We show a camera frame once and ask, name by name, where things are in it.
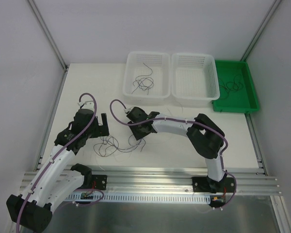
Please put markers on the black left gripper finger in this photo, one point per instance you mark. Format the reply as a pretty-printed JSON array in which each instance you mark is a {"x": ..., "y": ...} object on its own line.
[
  {"x": 103, "y": 131},
  {"x": 104, "y": 121}
]

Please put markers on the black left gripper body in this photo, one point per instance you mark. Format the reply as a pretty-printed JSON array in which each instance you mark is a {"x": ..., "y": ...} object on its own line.
[{"x": 102, "y": 127}]

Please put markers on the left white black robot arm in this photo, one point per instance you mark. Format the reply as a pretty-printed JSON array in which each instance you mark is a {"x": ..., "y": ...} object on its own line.
[{"x": 34, "y": 207}]

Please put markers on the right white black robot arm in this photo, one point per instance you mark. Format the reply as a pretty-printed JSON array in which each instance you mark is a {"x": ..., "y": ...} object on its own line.
[{"x": 204, "y": 135}]

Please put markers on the left white perforated basket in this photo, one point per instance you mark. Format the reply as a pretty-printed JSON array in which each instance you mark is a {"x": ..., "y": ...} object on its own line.
[{"x": 147, "y": 77}]

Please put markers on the white perforated basket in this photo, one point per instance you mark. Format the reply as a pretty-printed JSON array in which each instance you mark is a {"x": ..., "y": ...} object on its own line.
[
  {"x": 194, "y": 79},
  {"x": 147, "y": 77}
]

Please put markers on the right white perforated basket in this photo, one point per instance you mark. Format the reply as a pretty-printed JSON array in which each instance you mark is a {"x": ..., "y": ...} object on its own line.
[{"x": 194, "y": 79}]

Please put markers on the green plastic tray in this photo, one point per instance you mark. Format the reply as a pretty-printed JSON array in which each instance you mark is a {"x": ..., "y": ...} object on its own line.
[{"x": 237, "y": 90}]

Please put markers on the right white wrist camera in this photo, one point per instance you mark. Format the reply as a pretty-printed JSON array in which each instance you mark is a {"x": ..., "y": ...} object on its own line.
[{"x": 127, "y": 110}]

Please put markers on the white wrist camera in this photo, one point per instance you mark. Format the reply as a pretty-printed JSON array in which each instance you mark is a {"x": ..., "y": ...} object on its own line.
[
  {"x": 127, "y": 110},
  {"x": 86, "y": 105}
]

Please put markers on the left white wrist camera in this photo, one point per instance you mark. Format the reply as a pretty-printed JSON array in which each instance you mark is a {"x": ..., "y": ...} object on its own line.
[{"x": 86, "y": 105}]

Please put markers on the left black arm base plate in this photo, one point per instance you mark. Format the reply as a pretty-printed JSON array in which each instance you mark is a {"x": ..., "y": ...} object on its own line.
[{"x": 99, "y": 182}]

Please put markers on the aluminium table edge rail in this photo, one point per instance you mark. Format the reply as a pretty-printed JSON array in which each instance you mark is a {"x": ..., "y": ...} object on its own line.
[{"x": 155, "y": 180}]

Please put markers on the white slotted cable duct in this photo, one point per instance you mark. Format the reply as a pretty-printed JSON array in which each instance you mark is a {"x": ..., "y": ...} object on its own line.
[{"x": 140, "y": 198}]

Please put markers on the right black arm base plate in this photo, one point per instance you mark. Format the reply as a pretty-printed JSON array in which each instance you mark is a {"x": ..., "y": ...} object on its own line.
[{"x": 205, "y": 184}]

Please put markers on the aluminium frame post left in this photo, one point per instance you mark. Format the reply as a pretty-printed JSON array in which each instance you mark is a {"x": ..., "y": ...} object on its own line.
[{"x": 42, "y": 24}]

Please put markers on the aluminium frame post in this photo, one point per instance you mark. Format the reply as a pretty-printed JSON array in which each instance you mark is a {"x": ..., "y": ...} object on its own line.
[
  {"x": 42, "y": 24},
  {"x": 261, "y": 28}
]

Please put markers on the aluminium frame post right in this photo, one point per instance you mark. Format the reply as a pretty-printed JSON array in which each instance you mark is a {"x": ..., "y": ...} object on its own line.
[{"x": 261, "y": 28}]

